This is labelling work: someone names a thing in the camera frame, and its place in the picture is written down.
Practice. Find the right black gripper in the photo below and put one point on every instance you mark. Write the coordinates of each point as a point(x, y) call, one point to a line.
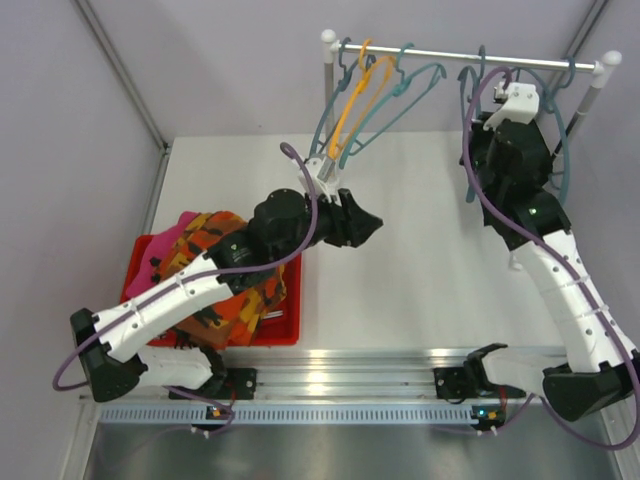
point(477, 133)

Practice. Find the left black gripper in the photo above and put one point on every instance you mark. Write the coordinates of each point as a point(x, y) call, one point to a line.
point(352, 226)

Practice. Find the teal hanger of camouflage trousers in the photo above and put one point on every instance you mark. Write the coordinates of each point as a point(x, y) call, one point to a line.
point(477, 77)

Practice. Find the orange plastic hanger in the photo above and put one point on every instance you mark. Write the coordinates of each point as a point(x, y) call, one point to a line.
point(374, 74)

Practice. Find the teal hanger of newspaper trousers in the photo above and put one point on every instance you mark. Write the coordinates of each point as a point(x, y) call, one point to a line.
point(333, 51)

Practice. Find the pink trousers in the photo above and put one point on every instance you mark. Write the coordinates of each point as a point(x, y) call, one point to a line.
point(148, 252)

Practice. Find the teal hanger of black trousers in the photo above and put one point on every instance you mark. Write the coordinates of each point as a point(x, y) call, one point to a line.
point(547, 100)

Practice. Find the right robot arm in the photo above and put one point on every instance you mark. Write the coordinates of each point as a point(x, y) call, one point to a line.
point(511, 163)

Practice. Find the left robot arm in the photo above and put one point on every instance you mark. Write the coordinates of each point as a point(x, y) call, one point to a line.
point(114, 343)

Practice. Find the empty teal hanger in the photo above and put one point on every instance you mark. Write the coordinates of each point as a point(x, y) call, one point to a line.
point(560, 180)

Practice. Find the red plastic tray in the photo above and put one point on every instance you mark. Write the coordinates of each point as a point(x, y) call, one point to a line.
point(230, 323)

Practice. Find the white metal clothes rack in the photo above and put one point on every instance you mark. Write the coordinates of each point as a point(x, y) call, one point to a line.
point(411, 62)

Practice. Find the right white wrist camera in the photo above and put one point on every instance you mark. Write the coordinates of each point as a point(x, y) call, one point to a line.
point(519, 103)

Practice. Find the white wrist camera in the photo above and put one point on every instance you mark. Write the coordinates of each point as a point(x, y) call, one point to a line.
point(519, 103)
point(324, 177)

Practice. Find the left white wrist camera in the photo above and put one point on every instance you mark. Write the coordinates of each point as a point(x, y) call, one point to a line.
point(324, 177)

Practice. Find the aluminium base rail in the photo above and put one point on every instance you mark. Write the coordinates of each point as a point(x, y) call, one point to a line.
point(279, 373)

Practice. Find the perforated cable duct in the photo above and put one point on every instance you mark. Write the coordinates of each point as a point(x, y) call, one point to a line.
point(302, 414)

